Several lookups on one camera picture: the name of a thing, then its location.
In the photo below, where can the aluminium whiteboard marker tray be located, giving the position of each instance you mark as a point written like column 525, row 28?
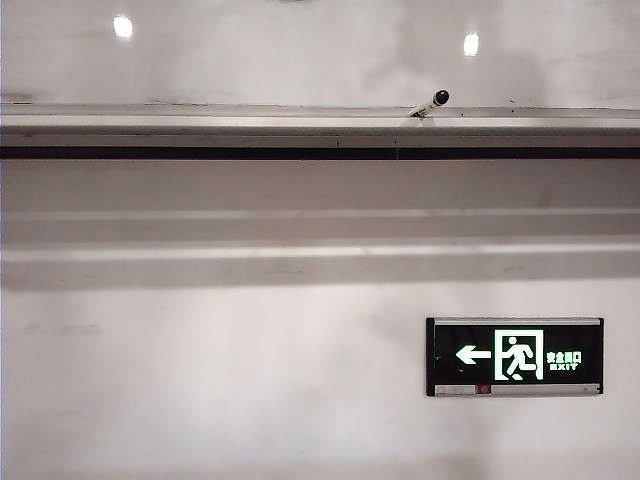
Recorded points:
column 250, row 130

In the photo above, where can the white whiteboard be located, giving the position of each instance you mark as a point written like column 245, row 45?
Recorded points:
column 300, row 50

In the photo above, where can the white marker with black cap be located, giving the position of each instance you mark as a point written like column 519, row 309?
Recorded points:
column 431, row 104

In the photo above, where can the green illuminated exit sign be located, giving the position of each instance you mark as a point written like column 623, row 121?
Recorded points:
column 515, row 355

